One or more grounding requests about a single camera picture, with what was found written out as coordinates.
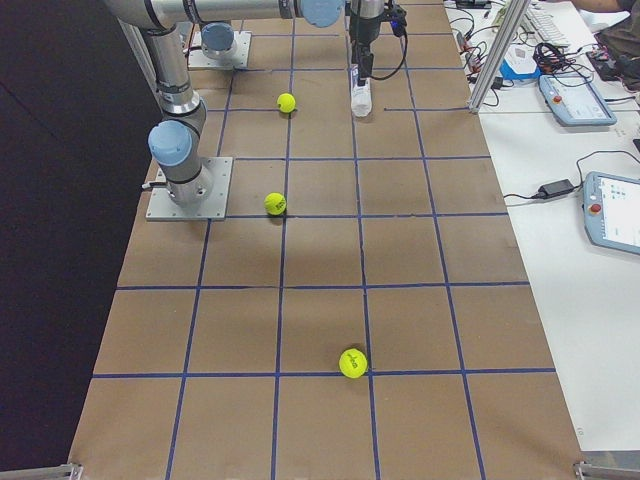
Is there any tennis ball far right end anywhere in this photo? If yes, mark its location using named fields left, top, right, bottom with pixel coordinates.
left=338, top=348, right=368, bottom=379

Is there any tennis ball table centre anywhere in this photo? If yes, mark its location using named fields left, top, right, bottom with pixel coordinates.
left=276, top=92, right=297, bottom=114

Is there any tennis ball near base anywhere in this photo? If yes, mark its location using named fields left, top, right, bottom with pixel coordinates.
left=264, top=192, right=287, bottom=216

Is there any teach pendant near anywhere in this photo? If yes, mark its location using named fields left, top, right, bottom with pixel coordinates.
left=583, top=171, right=640, bottom=255

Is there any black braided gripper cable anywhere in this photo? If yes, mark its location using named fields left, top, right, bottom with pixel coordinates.
left=368, top=19, right=410, bottom=82

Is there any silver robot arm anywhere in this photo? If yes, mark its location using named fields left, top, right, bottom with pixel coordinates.
left=200, top=22, right=235, bottom=59
left=106, top=0, right=407, bottom=221

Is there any teach pendant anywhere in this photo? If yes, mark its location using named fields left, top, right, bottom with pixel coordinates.
left=538, top=75, right=617, bottom=127
left=583, top=171, right=640, bottom=255

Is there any aluminium frame post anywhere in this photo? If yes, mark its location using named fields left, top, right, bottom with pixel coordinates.
left=468, top=0, right=530, bottom=114

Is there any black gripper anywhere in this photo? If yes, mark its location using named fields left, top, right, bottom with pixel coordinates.
left=349, top=0, right=406, bottom=87

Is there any teach pendant far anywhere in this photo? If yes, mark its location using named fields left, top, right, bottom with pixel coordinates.
left=538, top=75, right=617, bottom=127

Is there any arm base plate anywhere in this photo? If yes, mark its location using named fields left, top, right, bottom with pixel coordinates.
left=145, top=157, right=233, bottom=221
left=187, top=31, right=252, bottom=71

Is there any blue white box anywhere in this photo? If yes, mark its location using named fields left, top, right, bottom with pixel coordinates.
left=499, top=44, right=541, bottom=80

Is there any black power adapter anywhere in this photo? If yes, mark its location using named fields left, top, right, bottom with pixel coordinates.
left=536, top=179, right=575, bottom=199

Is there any white blue tennis ball can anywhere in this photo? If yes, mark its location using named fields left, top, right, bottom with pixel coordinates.
left=350, top=63, right=372, bottom=118

